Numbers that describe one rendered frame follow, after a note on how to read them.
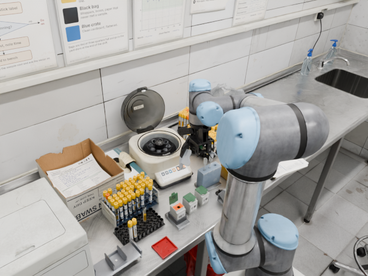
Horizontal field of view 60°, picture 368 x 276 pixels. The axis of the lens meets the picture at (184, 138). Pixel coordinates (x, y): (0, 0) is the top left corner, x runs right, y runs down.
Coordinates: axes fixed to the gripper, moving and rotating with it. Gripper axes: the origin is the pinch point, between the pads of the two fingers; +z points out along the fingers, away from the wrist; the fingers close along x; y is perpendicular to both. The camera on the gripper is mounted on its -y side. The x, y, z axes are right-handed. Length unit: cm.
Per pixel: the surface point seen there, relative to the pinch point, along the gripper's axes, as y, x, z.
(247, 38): -64, 76, -25
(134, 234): 10.5, -31.5, 12.4
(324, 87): -49, 139, 15
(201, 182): -0.7, 3.3, 11.7
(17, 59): -36, -51, -41
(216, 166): -1.3, 11.0, 6.6
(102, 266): 17, -46, 13
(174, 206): 8.3, -14.4, 9.2
